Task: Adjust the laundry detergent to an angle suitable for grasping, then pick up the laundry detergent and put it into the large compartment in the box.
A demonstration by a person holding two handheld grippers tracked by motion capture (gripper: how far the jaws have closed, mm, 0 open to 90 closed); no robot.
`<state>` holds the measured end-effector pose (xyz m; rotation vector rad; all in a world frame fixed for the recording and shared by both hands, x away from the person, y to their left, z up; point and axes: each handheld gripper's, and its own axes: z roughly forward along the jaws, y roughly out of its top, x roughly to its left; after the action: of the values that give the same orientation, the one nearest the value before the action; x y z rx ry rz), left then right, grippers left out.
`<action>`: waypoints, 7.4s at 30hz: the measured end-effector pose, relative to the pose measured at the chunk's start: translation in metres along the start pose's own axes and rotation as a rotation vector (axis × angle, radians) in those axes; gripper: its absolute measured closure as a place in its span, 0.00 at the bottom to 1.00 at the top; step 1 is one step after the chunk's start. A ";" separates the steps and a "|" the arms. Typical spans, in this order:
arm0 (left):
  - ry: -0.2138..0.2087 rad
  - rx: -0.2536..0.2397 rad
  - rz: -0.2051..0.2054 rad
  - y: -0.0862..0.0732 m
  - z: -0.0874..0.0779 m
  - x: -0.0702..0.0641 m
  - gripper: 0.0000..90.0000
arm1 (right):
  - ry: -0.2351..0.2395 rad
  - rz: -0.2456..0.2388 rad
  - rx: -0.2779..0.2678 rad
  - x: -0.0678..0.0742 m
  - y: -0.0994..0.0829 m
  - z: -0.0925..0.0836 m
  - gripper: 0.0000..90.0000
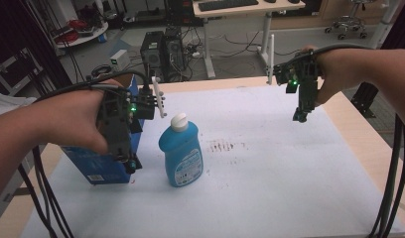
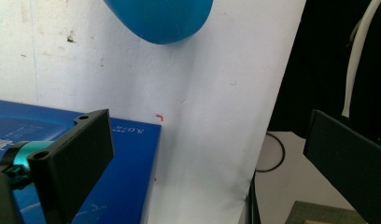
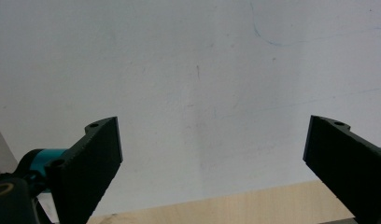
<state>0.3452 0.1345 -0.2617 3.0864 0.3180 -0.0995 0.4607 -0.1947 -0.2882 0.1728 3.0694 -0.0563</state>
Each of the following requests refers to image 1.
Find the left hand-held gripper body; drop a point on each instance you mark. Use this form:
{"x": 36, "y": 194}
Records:
{"x": 116, "y": 115}

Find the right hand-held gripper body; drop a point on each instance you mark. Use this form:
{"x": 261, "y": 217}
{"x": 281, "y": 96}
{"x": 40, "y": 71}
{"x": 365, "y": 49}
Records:
{"x": 307, "y": 77}

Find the blue cardboard box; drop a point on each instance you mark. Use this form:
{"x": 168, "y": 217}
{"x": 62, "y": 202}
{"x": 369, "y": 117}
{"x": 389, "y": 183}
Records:
{"x": 98, "y": 167}

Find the blue bottle with white cap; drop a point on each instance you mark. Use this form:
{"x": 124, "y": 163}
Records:
{"x": 184, "y": 155}

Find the person's right hand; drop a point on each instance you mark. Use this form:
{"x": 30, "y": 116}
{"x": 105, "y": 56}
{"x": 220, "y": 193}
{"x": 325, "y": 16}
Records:
{"x": 333, "y": 74}

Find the person's left hand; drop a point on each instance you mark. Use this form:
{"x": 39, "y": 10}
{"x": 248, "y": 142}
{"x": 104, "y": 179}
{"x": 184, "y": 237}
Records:
{"x": 71, "y": 115}

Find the small white power unit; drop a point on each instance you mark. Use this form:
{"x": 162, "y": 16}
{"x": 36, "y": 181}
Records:
{"x": 120, "y": 59}

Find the black metal stand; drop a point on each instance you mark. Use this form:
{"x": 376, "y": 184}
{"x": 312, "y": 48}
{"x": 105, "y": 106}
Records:
{"x": 363, "y": 99}

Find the chrome wheeled stool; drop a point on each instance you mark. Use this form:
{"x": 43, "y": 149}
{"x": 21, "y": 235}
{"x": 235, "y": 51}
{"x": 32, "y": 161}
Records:
{"x": 347, "y": 23}

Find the black computer tower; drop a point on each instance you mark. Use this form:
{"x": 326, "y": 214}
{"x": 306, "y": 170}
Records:
{"x": 174, "y": 54}
{"x": 152, "y": 56}

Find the black computer mouse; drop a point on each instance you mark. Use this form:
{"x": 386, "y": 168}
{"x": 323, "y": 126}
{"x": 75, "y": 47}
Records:
{"x": 294, "y": 1}

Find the white standing desk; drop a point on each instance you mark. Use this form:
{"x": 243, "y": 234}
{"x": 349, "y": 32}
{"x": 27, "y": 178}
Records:
{"x": 266, "y": 6}

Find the white table mat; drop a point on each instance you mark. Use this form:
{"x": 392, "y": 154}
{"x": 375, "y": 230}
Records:
{"x": 256, "y": 185}

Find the round white table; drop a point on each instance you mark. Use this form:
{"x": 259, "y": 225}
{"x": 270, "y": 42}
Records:
{"x": 88, "y": 37}

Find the black keyboard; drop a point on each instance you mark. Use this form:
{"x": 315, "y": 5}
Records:
{"x": 227, "y": 4}

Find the white cloth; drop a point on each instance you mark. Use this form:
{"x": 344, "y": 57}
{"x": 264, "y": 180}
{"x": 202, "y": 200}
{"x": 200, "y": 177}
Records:
{"x": 8, "y": 102}

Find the dark curtain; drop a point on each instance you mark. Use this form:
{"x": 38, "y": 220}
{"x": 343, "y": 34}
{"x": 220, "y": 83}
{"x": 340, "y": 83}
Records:
{"x": 404, "y": 26}
{"x": 22, "y": 29}

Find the black equipment case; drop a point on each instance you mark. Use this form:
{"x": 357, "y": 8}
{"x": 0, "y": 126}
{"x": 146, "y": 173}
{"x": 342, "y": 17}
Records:
{"x": 15, "y": 71}

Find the white post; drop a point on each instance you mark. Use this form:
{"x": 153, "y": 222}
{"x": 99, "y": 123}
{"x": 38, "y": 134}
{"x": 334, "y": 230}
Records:
{"x": 384, "y": 23}

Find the grey metal table frame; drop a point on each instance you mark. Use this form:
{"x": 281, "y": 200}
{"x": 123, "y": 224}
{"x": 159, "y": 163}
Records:
{"x": 10, "y": 195}

